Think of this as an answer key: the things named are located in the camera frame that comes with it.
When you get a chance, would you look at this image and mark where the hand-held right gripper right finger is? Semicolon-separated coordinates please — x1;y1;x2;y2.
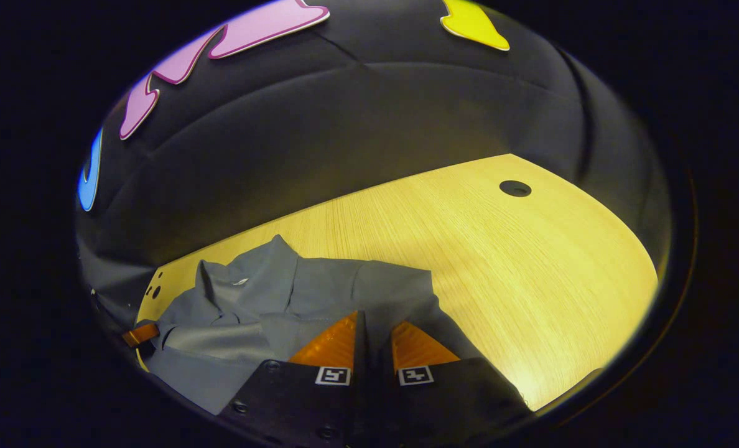
379;320;532;446

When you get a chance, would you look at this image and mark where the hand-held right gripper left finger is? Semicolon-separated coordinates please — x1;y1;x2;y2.
217;310;370;447

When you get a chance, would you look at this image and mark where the black backdrop cloth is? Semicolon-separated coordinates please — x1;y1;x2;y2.
76;0;672;312

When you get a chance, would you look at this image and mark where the grey button shirt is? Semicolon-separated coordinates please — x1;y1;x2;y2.
134;235;488;416

